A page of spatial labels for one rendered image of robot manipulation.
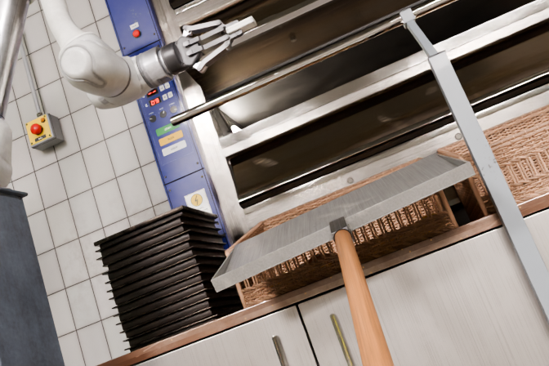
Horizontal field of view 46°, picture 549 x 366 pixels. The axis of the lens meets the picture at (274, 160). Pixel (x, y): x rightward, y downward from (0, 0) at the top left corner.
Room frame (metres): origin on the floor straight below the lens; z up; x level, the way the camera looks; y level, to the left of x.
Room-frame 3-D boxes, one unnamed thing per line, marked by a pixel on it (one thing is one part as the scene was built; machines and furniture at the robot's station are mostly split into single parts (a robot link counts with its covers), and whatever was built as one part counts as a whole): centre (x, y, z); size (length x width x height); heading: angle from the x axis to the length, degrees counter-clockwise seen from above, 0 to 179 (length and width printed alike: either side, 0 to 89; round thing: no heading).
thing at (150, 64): (1.44, 0.19, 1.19); 0.09 x 0.06 x 0.09; 169
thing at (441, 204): (1.78, -0.11, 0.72); 0.56 x 0.49 x 0.28; 80
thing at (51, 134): (2.16, 0.75, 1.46); 0.10 x 0.07 x 0.10; 80
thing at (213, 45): (1.41, 0.05, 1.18); 0.11 x 0.04 x 0.01; 79
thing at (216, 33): (1.41, 0.05, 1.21); 0.11 x 0.04 x 0.01; 79
